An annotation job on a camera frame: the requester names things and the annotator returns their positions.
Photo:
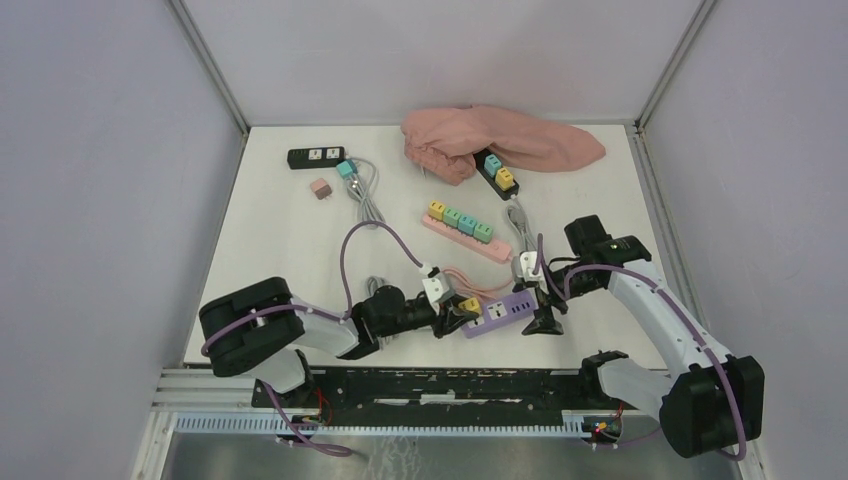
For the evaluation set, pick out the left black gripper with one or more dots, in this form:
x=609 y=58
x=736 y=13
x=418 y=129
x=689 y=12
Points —
x=447 y=320

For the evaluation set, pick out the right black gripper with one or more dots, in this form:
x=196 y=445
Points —
x=544 y=322

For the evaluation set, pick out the yellow adapter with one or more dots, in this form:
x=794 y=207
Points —
x=436 y=210
x=504 y=179
x=471 y=305

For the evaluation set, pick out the teal plug adapter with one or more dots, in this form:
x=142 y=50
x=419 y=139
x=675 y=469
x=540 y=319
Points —
x=347 y=170

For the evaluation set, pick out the black power strip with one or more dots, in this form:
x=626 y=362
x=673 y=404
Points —
x=479 y=159
x=315 y=157

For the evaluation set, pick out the purple power strip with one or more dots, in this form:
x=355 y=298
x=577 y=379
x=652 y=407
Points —
x=501 y=313

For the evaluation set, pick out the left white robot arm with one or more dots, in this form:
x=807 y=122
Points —
x=263 y=330

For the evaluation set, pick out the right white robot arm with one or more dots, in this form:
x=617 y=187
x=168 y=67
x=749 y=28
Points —
x=708 y=399

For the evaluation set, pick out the pink power strip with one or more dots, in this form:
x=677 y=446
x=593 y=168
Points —
x=496 y=250

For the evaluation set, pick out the green adapter on pink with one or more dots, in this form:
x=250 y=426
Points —
x=483 y=233
x=451 y=217

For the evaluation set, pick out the teal adapter on pink strip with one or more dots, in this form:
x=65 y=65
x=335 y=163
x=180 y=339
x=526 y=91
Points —
x=467 y=225

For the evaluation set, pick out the yellow adapter on pink strip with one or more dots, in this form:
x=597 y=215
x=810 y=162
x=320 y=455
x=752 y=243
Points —
x=436 y=210

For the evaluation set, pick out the teal adapter on back strip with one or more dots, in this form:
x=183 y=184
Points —
x=492 y=164

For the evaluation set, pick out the black power strip under cloth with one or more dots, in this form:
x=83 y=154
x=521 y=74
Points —
x=479 y=159

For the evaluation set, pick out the pink cloth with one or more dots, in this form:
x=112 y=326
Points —
x=443 y=141

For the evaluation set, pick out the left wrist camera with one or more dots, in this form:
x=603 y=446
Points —
x=437 y=287

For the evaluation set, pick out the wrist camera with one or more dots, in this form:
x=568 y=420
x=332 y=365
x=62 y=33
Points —
x=528 y=273
x=437 y=287

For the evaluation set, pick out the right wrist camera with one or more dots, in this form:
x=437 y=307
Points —
x=528 y=273

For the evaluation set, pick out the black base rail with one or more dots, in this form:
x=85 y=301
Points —
x=442 y=400

